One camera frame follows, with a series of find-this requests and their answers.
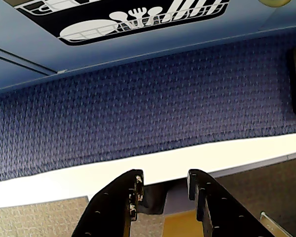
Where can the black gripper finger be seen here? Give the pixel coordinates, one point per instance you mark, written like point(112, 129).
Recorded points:
point(108, 209)
point(224, 212)

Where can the black cloth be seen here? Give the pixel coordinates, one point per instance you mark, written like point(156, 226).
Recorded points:
point(153, 200)

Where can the yellow block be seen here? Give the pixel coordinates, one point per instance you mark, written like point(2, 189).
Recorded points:
point(180, 224)

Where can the white base board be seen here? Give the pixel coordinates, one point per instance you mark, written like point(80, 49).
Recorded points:
point(64, 182)

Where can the blue woven floor mat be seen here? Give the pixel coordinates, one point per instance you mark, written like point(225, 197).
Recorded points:
point(138, 111)

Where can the blue toy kitchen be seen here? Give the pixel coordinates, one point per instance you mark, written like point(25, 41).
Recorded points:
point(249, 27)

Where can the blue dishwasher door with print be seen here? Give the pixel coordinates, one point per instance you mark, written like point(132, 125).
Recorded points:
point(27, 32)

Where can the yellow round object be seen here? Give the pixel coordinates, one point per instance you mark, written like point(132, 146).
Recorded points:
point(273, 2)

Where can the grey post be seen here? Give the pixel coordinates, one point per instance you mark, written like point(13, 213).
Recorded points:
point(180, 200)

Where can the silver metal bracket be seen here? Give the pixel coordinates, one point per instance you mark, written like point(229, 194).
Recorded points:
point(273, 224)

